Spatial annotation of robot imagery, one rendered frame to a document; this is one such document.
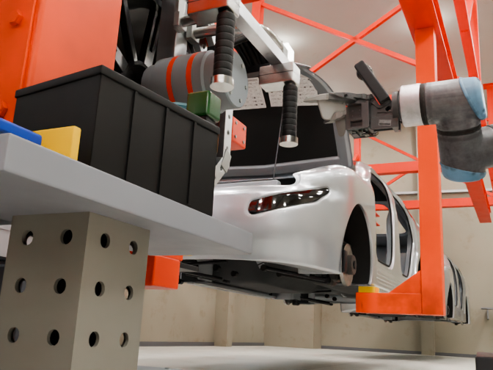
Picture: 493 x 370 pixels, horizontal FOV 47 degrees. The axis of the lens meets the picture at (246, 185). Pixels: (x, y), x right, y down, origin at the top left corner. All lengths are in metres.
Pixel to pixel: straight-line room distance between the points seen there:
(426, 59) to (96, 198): 4.86
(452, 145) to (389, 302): 3.58
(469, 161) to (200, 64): 0.60
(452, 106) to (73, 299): 0.90
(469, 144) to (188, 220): 0.77
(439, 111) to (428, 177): 3.66
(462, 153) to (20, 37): 0.88
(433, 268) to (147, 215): 4.26
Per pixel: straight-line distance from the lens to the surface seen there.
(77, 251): 0.56
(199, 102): 0.85
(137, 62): 1.40
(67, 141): 0.54
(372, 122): 1.29
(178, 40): 1.38
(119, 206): 0.54
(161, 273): 1.21
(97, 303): 0.57
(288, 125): 1.35
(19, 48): 0.82
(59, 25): 0.85
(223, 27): 1.10
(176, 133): 0.66
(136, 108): 0.62
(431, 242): 4.79
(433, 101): 1.25
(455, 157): 1.28
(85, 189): 0.51
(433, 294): 4.74
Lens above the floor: 0.32
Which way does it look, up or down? 14 degrees up
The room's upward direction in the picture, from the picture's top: 3 degrees clockwise
